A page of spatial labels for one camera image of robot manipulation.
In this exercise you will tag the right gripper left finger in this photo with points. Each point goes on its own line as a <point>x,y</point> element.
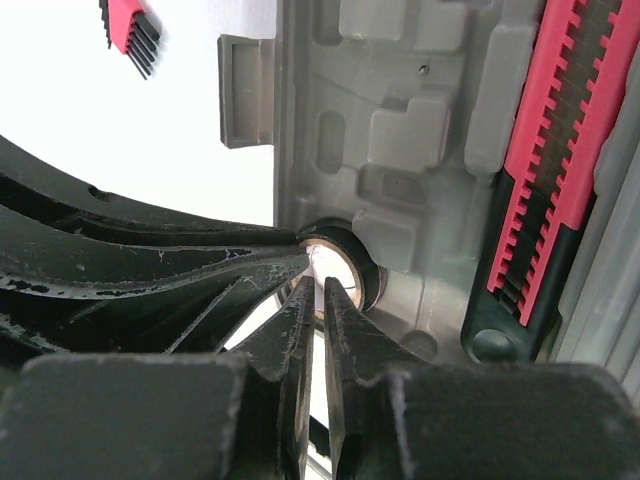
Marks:
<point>243,414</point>

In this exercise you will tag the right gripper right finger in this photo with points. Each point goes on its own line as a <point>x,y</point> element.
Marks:
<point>394,416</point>

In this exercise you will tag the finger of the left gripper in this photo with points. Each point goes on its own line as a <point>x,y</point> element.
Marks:
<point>58,200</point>
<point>62,292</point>

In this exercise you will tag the black tape roll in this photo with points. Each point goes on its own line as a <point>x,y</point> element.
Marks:
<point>334,250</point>

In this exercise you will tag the red hex key set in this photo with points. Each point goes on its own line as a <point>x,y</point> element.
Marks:
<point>129,29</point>

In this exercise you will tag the grey plastic tool case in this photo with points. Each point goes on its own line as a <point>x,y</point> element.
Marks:
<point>396,116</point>

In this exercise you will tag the red utility knife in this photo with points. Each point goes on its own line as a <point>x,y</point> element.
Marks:
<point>571,99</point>

